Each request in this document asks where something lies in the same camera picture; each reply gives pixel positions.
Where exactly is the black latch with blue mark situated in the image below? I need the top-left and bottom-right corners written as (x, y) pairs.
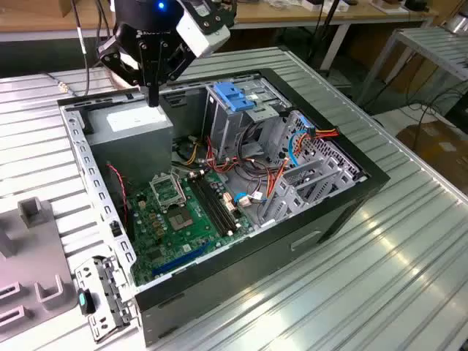
top-left (75, 287), bottom-right (97, 316)

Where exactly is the flat cardboard box with label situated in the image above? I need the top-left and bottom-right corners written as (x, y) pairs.
top-left (396, 122), bottom-right (468, 191)

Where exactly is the CPU socket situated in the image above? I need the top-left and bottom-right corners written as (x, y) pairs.
top-left (166, 205), bottom-right (201, 234)

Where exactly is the black cable with silver plug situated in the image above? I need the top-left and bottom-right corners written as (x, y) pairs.
top-left (42, 0), bottom-right (92, 98)

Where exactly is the silver metal cylinder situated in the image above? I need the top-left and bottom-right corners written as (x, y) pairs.
top-left (442, 3), bottom-right (468, 34)

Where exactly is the short blue wire white label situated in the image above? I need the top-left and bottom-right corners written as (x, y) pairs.
top-left (232, 190), bottom-right (265, 210)

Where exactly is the small white box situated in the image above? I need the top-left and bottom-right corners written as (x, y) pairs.
top-left (301, 0), bottom-right (352, 12)

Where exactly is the black RAM slot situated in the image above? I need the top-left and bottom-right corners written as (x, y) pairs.
top-left (196, 170), bottom-right (239, 235)
top-left (186, 172), bottom-right (231, 238)

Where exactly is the black wire bundle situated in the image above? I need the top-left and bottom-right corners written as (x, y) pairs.
top-left (233, 119), bottom-right (284, 180)

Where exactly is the metal slat side table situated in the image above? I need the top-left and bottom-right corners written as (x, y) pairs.
top-left (356, 26), bottom-right (468, 107)

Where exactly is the orange red power wire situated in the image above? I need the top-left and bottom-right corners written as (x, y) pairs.
top-left (265, 124), bottom-right (341, 200)

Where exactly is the long wooden workbench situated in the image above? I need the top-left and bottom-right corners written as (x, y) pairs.
top-left (0, 0), bottom-right (442, 43)

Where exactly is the blue expansion slot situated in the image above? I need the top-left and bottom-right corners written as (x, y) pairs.
top-left (151, 239), bottom-right (212, 278)

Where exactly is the red orange wire bundle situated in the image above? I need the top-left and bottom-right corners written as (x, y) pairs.
top-left (204, 135), bottom-right (242, 175)

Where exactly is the grey power supply unit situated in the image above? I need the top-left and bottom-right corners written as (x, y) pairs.
top-left (84, 98), bottom-right (175, 188)

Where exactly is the blue data wire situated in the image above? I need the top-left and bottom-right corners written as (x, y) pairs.
top-left (287, 114), bottom-right (316, 169)

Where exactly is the black case fan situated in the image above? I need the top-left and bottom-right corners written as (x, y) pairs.
top-left (104, 163), bottom-right (135, 241)

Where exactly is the yellow power wire bundle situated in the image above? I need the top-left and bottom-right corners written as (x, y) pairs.
top-left (181, 140), bottom-right (203, 166)

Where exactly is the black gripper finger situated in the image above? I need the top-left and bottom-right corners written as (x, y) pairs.
top-left (150, 38), bottom-right (197, 107)
top-left (97, 34), bottom-right (151, 107)

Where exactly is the hinged metal slot retainer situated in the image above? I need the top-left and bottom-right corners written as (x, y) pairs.
top-left (74, 254), bottom-right (139, 344)

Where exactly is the grey optical drive cage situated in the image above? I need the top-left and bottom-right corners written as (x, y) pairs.
top-left (201, 77), bottom-right (293, 164)

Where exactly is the blue plastic drive latch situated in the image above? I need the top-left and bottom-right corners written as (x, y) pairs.
top-left (213, 81), bottom-right (256, 113)

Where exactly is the red black twisted wire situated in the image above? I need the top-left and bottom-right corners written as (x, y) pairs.
top-left (105, 162), bottom-right (129, 224)

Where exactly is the black open PC case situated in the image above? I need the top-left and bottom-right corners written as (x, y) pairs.
top-left (56, 67), bottom-right (391, 347)

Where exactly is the grey metal disk bay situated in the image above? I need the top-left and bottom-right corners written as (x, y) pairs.
top-left (255, 109), bottom-right (369, 230)

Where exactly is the metal socket cover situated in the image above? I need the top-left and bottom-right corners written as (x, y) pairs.
top-left (148, 173), bottom-right (184, 211)

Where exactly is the green motherboard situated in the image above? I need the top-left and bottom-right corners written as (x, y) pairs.
top-left (126, 170), bottom-right (257, 287)

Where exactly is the grey parts rack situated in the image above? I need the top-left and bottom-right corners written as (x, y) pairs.
top-left (0, 196), bottom-right (74, 332)

